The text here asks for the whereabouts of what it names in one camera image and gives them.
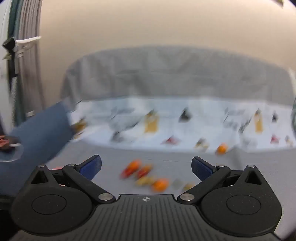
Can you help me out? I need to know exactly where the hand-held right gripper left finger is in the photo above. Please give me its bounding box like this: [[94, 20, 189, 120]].
[[30, 155, 116, 204]]

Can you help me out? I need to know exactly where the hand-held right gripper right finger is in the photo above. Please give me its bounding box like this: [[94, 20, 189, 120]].
[[177, 156, 264, 204]]

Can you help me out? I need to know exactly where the small red tomato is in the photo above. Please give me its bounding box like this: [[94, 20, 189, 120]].
[[136, 164, 153, 179]]

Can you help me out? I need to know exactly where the blue cushion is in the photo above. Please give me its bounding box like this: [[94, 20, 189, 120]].
[[0, 101, 75, 195]]

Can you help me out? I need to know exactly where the black smartphone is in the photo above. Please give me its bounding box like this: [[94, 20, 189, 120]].
[[0, 136, 18, 151]]

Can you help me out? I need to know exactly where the grey printed bed sheet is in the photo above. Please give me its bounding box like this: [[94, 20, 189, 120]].
[[45, 47, 296, 240]]

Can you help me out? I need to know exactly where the black gooseneck phone holder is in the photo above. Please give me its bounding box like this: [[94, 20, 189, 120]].
[[2, 37, 20, 78]]

